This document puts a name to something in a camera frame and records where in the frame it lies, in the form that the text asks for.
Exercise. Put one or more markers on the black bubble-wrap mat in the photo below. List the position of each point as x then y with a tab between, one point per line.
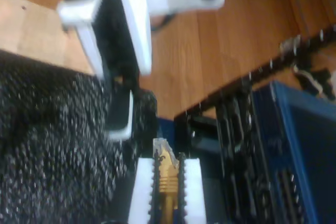
52	155

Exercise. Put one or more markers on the dark sneaker white sole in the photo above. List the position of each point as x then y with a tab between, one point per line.
312	79

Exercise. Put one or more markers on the black rack frame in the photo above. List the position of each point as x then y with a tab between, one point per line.
231	95

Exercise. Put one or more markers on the blue network switch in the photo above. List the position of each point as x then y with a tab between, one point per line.
315	142

